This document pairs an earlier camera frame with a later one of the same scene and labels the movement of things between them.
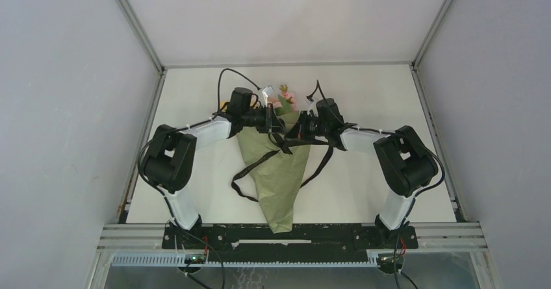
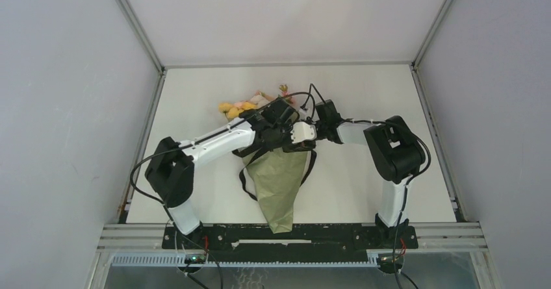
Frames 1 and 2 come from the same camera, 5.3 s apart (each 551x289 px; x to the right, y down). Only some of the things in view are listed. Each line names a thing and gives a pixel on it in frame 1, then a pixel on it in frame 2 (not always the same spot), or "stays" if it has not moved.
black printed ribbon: [282, 144] to [251, 152]
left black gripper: [271, 122] to [288, 141]
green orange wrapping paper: [278, 176] stays
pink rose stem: [286, 101] stays
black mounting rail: [303, 244] stays
